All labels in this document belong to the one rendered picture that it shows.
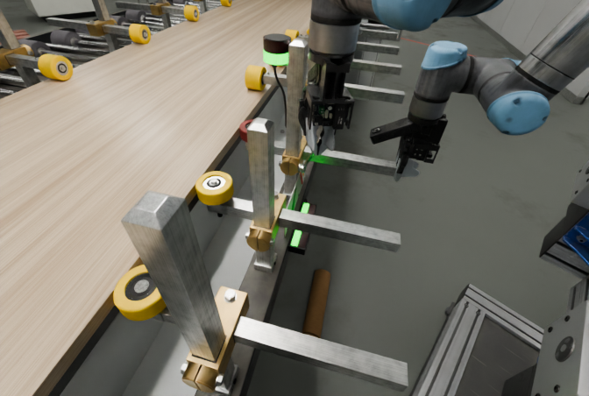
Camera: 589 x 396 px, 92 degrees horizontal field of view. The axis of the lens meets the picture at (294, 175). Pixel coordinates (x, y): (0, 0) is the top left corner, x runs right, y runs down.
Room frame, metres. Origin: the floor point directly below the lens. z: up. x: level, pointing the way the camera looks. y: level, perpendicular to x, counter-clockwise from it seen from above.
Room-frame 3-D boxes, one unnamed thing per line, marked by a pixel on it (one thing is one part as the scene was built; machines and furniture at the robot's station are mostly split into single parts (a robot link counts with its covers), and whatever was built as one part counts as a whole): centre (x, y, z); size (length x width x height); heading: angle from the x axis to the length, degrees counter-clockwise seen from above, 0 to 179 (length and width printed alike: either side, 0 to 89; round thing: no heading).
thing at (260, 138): (0.39, 0.06, 0.86); 0.03 x 0.03 x 0.48; 78
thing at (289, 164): (0.66, 0.01, 0.84); 0.13 x 0.06 x 0.05; 168
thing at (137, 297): (0.21, 0.23, 0.85); 0.08 x 0.08 x 0.11
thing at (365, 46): (1.41, -0.19, 0.95); 0.50 x 0.04 x 0.04; 78
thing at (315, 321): (0.62, -0.14, 0.04); 0.30 x 0.08 x 0.08; 168
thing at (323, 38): (0.47, -0.05, 1.21); 0.08 x 0.08 x 0.05
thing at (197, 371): (0.17, 0.10, 0.84); 0.13 x 0.06 x 0.05; 168
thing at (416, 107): (0.62, -0.30, 1.04); 0.08 x 0.08 x 0.05
